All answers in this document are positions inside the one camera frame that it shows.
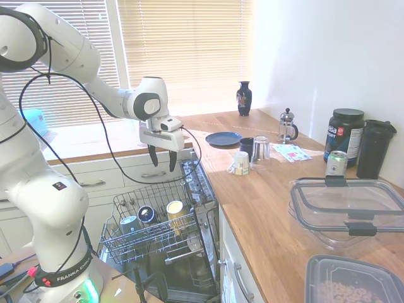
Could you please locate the metal cabinet door handle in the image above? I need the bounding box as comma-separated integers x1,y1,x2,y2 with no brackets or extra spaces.
232,261,255,302

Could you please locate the black protein powder tub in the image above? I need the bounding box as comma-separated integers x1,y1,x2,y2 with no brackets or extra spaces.
323,109,366,167

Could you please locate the printed paper leaflet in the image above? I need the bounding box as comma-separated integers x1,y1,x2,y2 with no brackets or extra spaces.
271,143,312,163

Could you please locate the glass French press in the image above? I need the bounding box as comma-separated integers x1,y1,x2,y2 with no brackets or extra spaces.
277,107,299,145

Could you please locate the clear container with clip lid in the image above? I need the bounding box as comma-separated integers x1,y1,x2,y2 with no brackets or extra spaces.
287,176,404,252

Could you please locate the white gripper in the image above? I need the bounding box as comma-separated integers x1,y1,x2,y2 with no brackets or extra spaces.
140,118,186,173

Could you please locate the white kitchen drawer cabinet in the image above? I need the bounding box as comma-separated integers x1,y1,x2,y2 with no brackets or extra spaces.
0,147,194,253

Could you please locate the purple cable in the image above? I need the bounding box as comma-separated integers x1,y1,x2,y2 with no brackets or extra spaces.
0,253,36,276

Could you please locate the white drink can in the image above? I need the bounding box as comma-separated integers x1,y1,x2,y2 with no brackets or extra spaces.
325,150,349,179

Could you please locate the clear glass tumbler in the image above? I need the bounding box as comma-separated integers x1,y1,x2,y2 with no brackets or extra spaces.
251,135,271,163

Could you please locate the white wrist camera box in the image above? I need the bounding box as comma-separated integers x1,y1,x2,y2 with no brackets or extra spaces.
159,116,183,133

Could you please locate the wire dishwasher rack with mugs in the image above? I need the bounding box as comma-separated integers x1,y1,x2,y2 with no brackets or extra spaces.
99,181,203,266

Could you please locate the narrow beige window blind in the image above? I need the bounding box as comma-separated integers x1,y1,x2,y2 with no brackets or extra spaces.
30,0,123,129

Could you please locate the blue plate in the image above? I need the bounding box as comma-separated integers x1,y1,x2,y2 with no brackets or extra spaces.
205,131,242,148

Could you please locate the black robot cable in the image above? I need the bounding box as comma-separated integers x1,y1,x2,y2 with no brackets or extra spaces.
18,34,203,186

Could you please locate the yellow mug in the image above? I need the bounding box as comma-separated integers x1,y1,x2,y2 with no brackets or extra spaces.
165,200,187,237

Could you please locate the dark blue mug with print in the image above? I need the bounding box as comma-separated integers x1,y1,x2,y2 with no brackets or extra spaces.
137,205,157,225

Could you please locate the gray mug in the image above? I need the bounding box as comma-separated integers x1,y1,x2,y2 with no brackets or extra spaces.
119,215,141,242

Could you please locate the plain dark mug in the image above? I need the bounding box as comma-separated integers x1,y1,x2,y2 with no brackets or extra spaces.
239,137,256,155

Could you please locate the white printed mug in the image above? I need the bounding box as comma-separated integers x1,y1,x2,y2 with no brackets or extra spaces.
226,150,252,176

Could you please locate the black shaker bottle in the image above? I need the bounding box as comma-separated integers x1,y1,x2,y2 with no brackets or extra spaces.
356,119,398,180

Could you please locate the dark blue painted vase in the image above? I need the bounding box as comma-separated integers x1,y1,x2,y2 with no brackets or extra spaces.
236,81,253,117

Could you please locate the gray container with food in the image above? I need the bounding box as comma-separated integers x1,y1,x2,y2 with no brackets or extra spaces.
304,254,404,303

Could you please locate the wide beige window blind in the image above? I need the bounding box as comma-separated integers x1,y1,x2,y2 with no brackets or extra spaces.
116,0,255,118

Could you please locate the black camera stand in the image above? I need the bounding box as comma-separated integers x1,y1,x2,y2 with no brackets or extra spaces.
111,266,169,303

